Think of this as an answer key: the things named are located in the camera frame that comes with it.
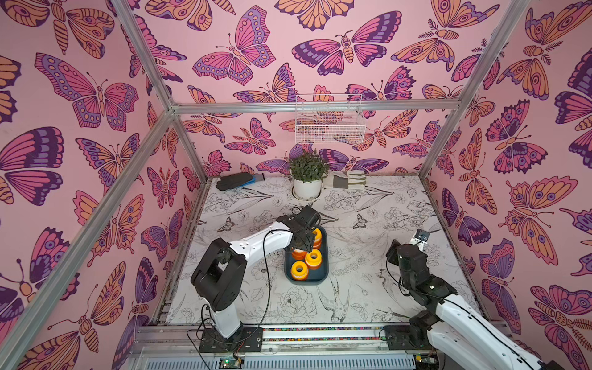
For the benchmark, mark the yellow white tape roll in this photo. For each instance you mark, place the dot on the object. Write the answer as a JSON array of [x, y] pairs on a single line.
[[299, 271]]

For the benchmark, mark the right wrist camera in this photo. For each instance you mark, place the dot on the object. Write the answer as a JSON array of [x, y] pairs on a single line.
[[420, 239]]

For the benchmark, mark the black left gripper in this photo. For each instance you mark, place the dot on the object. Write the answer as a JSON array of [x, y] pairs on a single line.
[[310, 240]]

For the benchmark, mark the green potted plant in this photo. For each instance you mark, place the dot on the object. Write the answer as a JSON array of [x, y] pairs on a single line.
[[308, 167]]

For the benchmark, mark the orange tape roll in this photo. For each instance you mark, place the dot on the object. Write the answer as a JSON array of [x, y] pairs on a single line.
[[299, 255]]

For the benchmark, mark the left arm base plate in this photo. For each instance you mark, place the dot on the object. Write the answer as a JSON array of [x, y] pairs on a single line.
[[244, 340]]

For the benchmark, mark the teal storage box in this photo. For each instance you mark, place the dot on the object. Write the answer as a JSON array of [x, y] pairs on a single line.
[[315, 277]]

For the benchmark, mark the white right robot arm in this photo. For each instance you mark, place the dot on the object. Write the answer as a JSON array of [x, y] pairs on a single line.
[[449, 324]]

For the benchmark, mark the white plant pot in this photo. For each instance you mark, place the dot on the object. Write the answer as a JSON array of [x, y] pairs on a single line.
[[307, 190]]

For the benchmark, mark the white wire basket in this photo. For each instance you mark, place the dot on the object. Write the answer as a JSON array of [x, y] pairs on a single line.
[[327, 121]]

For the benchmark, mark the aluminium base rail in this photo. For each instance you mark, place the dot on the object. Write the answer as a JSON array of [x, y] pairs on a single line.
[[317, 346]]

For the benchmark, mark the yellow tape roll front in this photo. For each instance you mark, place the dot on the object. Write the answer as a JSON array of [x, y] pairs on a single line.
[[314, 260]]

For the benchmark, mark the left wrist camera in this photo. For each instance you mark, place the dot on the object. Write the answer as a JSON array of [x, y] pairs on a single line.
[[310, 217]]

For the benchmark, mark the yellow tape roll back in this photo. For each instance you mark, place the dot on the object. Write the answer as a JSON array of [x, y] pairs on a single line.
[[318, 238]]

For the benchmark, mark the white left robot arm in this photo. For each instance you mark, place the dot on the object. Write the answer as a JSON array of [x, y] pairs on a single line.
[[219, 275]]

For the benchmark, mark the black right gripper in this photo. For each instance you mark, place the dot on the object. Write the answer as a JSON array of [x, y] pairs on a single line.
[[409, 250]]

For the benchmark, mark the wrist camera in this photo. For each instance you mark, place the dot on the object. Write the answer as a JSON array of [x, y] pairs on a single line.
[[420, 239], [310, 217]]

